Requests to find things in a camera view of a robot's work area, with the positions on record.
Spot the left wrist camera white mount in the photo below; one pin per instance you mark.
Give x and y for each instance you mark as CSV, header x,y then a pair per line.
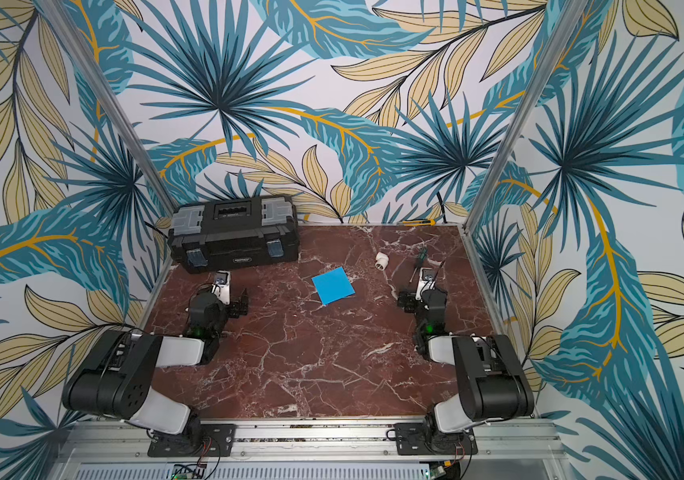
x,y
221,286

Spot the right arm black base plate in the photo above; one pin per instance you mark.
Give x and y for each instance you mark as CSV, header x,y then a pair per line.
x,y
417,439

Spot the right aluminium corner post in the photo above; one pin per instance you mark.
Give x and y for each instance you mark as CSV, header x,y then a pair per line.
x,y
557,42

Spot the white plastic pipe fitting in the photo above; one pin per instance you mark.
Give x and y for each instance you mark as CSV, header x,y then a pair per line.
x,y
381,261

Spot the aluminium front rail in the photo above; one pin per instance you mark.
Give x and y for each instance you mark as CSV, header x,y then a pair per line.
x,y
323,448

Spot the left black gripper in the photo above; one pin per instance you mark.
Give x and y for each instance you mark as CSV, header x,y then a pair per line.
x,y
234,305

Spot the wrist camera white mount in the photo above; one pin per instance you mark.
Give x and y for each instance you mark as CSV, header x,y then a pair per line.
x,y
221,286
426,280

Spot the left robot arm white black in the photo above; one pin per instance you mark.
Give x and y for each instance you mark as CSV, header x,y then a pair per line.
x,y
116,380

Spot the aluminium corner post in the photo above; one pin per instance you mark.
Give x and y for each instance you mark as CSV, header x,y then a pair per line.
x,y
557,42
64,26

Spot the left aluminium corner post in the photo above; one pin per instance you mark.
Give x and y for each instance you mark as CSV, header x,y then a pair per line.
x,y
64,26

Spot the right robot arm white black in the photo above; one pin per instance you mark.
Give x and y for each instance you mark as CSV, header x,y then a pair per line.
x,y
491,383

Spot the green circuit board with wires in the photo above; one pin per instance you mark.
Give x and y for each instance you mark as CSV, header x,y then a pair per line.
x,y
189,472

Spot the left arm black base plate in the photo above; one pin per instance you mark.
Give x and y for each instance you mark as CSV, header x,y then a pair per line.
x,y
199,440

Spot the black grey toolbox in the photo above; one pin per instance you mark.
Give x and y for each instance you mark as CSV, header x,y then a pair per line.
x,y
234,234

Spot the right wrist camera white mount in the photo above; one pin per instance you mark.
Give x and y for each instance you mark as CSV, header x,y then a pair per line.
x,y
426,280

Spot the yellow utility knife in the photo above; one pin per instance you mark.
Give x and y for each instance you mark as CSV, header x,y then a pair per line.
x,y
419,223

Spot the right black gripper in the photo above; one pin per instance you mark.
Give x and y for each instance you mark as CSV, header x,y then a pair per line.
x,y
411,300

